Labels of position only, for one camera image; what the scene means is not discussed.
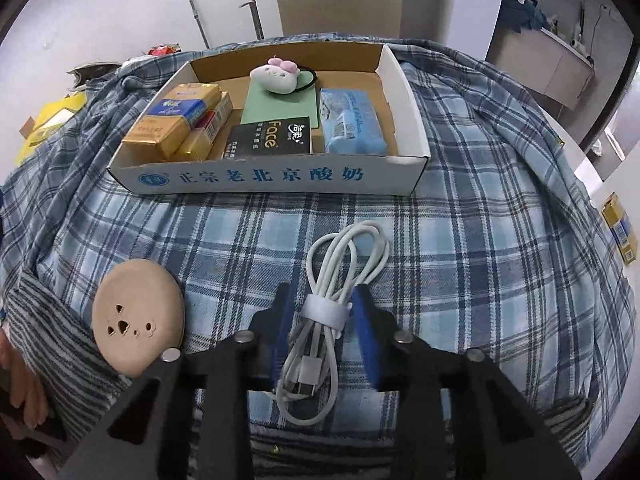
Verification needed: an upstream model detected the grey striped cloth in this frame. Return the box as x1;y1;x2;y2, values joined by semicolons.
5;272;598;480

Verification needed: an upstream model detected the yellow tissue pack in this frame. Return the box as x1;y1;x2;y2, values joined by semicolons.
121;82;223;162

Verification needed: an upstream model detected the person's left hand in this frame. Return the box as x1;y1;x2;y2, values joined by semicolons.
0;327;51;431

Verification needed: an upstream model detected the grey crumpled bag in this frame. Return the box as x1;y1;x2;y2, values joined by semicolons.
67;61;124;86

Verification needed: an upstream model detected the gold and red carton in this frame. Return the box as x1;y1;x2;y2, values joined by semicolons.
175;91;234;162

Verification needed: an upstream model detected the blue clothes pile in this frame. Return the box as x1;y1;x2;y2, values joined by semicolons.
500;0;554;34

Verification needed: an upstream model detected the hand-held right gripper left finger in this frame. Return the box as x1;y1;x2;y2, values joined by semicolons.
60;282;301;480

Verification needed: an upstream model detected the white plush hair tie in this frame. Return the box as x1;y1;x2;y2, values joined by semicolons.
250;56;321;97

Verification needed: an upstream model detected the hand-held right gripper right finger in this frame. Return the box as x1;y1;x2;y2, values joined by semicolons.
350;284;583;480

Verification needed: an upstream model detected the light blue tissue pack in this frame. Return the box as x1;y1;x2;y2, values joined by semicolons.
319;87;390;155

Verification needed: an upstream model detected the black tissue pack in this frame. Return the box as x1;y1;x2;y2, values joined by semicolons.
220;116;313;161

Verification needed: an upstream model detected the dark mop handle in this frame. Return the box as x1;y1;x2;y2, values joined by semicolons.
243;0;265;40

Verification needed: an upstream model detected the green tissue pack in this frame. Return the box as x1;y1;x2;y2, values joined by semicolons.
240;80;321;131

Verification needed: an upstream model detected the grey mop handle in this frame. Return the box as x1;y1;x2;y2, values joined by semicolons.
180;0;211;49

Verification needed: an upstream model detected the beige round case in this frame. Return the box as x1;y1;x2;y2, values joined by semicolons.
91;259;187;376

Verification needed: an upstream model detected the small yellow box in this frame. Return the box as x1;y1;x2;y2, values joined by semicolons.
601;192;640;266

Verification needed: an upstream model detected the yellow plastic bag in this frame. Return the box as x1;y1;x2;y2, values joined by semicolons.
15;91;89;166

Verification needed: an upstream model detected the bathroom vanity cabinet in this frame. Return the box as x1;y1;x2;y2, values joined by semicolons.
487;10;596;111

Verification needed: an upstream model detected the white cable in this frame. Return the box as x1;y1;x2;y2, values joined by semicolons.
274;221;391;428

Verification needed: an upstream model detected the blue plaid cloth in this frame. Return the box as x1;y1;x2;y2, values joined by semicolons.
0;35;640;480

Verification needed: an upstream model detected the cardboard box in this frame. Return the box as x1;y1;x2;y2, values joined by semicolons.
106;42;432;197

